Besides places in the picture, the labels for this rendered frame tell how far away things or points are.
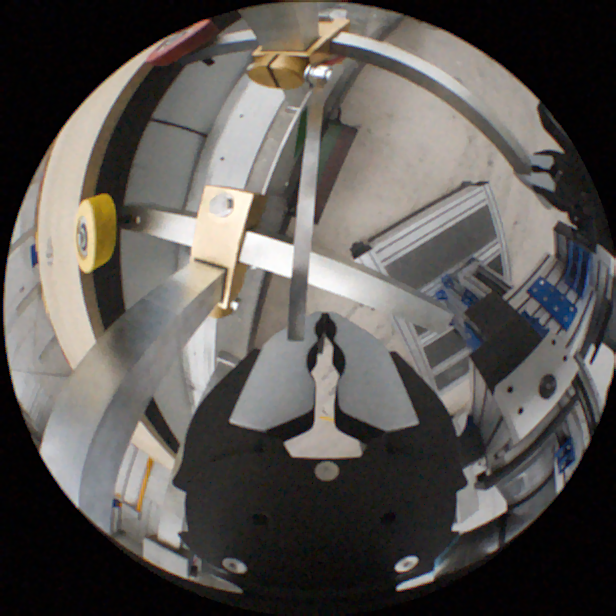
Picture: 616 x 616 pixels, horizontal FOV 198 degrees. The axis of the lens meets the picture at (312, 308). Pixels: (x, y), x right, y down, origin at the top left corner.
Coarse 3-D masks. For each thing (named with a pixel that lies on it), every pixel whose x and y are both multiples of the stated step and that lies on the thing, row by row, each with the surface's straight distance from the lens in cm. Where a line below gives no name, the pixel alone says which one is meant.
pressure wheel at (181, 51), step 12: (204, 24) 29; (180, 36) 30; (192, 36) 27; (204, 36) 28; (156, 48) 33; (168, 48) 27; (180, 48) 27; (192, 48) 28; (156, 60) 29; (168, 60) 29; (204, 60) 34
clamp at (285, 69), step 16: (320, 32) 23; (336, 32) 24; (320, 48) 21; (256, 64) 20; (272, 64) 18; (288, 64) 19; (304, 64) 19; (256, 80) 21; (272, 80) 21; (288, 80) 20
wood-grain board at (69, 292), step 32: (128, 64) 42; (96, 96) 49; (128, 96) 31; (64, 128) 86; (96, 128) 31; (64, 160) 49; (96, 160) 29; (64, 192) 39; (64, 224) 37; (64, 256) 38; (64, 288) 44; (64, 320) 60; (96, 320) 35; (64, 352) 116; (160, 448) 86
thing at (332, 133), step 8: (328, 128) 32; (336, 128) 32; (328, 136) 32; (336, 136) 32; (320, 144) 31; (328, 144) 31; (320, 152) 31; (328, 152) 31; (320, 160) 30; (320, 168) 30; (296, 208) 30
